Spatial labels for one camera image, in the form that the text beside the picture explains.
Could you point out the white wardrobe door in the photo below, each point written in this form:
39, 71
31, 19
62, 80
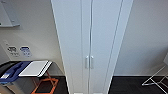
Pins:
75, 33
103, 33

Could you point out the white wardrobe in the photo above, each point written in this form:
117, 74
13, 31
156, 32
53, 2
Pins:
100, 20

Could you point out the white flat board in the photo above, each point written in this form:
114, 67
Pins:
35, 68

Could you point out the grey bin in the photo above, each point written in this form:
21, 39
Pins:
13, 88

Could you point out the orange metal frame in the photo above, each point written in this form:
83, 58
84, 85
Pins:
50, 81

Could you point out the blue printed wall label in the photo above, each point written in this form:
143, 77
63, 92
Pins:
25, 51

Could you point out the white wall-mounted box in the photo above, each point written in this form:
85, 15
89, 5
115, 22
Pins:
8, 13

